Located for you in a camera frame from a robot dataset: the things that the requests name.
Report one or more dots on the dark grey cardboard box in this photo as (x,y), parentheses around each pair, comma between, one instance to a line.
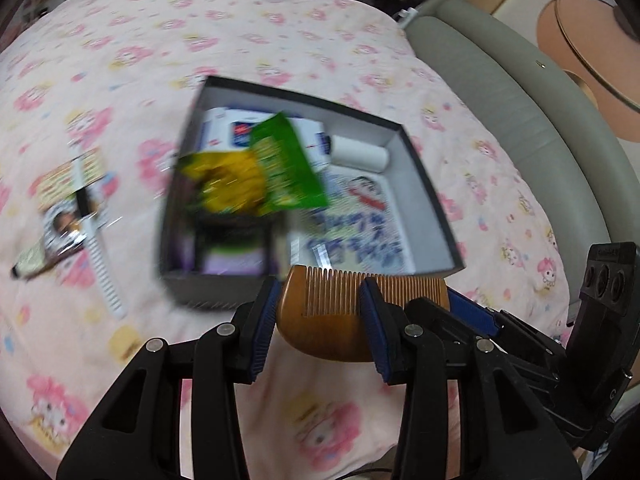
(425,195)

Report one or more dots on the green yellow snack packet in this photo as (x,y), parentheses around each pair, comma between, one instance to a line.
(280,160)

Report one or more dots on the cartoon printed card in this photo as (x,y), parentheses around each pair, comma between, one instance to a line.
(350,240)

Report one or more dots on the yellow label card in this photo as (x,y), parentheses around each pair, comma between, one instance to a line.
(60,180)

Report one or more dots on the black booklet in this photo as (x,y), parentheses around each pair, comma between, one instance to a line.
(235,250)

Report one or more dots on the wooden comb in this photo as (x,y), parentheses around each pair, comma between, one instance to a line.
(320,330)

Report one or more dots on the pink cartoon printed blanket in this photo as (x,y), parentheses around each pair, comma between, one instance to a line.
(150,35)

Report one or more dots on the white wet wipes pack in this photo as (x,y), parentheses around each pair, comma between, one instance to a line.
(220,130)

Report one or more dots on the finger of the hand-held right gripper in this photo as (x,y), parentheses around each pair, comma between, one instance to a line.
(525,367)
(475,312)

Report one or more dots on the white paper roll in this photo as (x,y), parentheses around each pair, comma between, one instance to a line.
(360,152)

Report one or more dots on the white wall charger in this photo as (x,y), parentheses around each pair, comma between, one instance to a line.
(406,14)

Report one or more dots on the grey padded headboard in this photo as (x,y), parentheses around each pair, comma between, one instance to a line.
(500,85)

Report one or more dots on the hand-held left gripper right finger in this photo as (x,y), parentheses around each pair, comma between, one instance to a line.
(372,325)

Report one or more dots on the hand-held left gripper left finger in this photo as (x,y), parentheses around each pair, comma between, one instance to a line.
(262,330)

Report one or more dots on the cartoon figure sticker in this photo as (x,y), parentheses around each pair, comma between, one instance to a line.
(62,222)

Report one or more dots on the white smartwatch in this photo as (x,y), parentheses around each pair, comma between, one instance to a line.
(102,260)

